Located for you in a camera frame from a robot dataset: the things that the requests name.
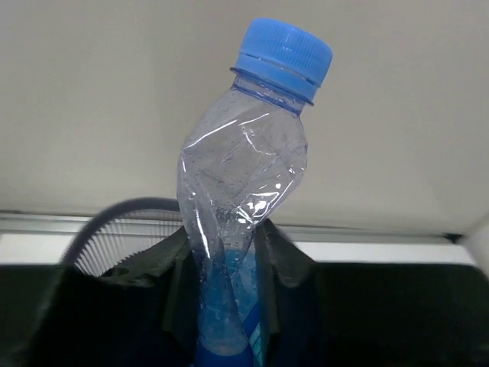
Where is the aluminium frame rail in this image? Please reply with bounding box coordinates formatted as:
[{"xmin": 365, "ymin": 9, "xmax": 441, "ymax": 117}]
[{"xmin": 1, "ymin": 213, "xmax": 475, "ymax": 266}]

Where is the blue cap plastic bottle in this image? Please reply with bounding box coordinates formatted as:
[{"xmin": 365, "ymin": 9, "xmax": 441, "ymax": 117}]
[{"xmin": 177, "ymin": 18, "xmax": 332, "ymax": 366}]

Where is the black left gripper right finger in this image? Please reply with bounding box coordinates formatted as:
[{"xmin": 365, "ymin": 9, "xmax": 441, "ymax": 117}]
[{"xmin": 254, "ymin": 221, "xmax": 488, "ymax": 366}]

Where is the grey mesh waste bin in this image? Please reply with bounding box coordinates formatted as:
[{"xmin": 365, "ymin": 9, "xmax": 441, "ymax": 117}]
[{"xmin": 61, "ymin": 196, "xmax": 182, "ymax": 276}]

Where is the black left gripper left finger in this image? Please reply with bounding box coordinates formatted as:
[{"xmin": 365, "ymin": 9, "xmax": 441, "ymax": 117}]
[{"xmin": 1, "ymin": 236, "xmax": 189, "ymax": 366}]

